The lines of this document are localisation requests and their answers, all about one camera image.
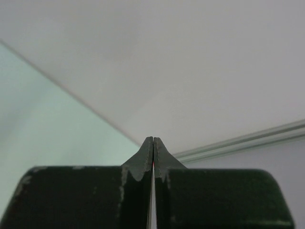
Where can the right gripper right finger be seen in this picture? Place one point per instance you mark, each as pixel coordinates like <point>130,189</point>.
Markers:
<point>215,198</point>

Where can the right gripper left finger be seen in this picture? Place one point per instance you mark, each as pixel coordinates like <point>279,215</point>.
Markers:
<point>84,197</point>

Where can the right aluminium corner post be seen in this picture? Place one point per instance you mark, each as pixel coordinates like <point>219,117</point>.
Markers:
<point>271,136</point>

